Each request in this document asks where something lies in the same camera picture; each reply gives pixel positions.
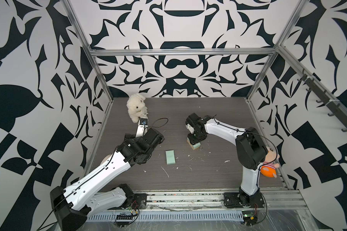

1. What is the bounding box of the mint green box lid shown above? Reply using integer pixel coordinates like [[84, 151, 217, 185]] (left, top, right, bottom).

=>
[[187, 138, 201, 150]]

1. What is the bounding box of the right electronics board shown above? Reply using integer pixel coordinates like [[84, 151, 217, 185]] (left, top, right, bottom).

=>
[[241, 211, 258, 227]]

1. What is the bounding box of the orange plush doll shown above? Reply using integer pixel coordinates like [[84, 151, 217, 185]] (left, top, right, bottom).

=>
[[260, 147, 280, 178]]

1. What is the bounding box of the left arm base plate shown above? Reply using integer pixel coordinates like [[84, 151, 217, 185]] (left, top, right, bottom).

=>
[[110, 193, 148, 209]]

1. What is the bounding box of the mint green box left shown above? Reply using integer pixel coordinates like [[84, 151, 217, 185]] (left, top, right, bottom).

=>
[[165, 150, 175, 165]]

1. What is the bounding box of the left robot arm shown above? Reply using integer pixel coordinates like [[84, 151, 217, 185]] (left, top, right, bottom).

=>
[[50, 128, 164, 231]]

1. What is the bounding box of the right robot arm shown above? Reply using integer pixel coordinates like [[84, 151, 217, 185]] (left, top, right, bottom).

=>
[[186, 113, 268, 196]]

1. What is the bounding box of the white plush bunny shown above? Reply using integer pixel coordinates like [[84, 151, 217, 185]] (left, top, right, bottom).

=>
[[126, 93, 148, 123]]

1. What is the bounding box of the left electronics board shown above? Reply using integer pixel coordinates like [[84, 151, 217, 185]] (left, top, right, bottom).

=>
[[114, 214, 138, 227]]

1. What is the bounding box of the beige round clock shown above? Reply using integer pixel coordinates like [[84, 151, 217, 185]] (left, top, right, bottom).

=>
[[101, 155, 112, 165]]

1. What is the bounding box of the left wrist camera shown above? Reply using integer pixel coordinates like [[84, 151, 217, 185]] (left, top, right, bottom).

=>
[[136, 118, 148, 137]]

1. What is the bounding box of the electronics board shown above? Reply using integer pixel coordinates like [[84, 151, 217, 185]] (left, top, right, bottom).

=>
[[114, 214, 138, 227], [241, 211, 258, 227]]

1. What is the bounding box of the wall hook rack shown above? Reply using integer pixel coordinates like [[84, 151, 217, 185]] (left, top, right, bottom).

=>
[[298, 69, 347, 132]]

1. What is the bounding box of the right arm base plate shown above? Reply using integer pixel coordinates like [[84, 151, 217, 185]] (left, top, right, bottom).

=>
[[224, 191, 265, 208]]

